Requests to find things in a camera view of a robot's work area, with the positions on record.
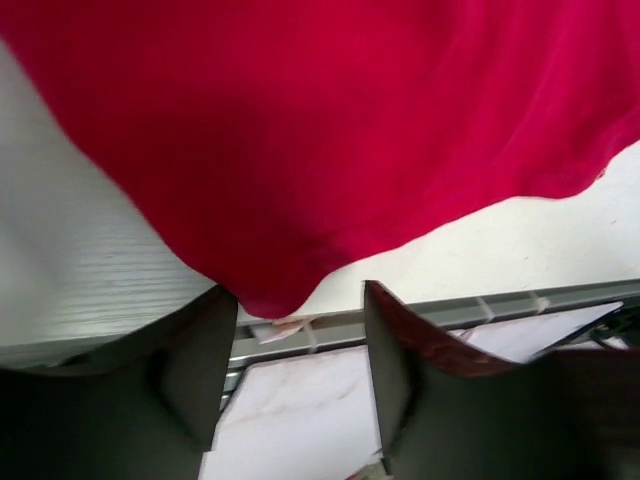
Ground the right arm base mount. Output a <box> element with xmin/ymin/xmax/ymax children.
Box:
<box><xmin>589</xmin><ymin>299</ymin><xmax>639</xmax><ymax>350</ymax></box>

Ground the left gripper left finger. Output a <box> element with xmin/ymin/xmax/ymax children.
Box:
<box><xmin>1</xmin><ymin>287</ymin><xmax>238</xmax><ymax>479</ymax></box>

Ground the red t shirt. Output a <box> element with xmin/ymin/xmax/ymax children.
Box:
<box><xmin>1</xmin><ymin>1</ymin><xmax>639</xmax><ymax>318</ymax></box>

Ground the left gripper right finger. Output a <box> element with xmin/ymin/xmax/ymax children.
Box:
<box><xmin>364</xmin><ymin>281</ymin><xmax>639</xmax><ymax>479</ymax></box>

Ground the aluminium table edge rail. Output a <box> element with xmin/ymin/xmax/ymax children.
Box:
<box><xmin>222</xmin><ymin>280</ymin><xmax>639</xmax><ymax>401</ymax></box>

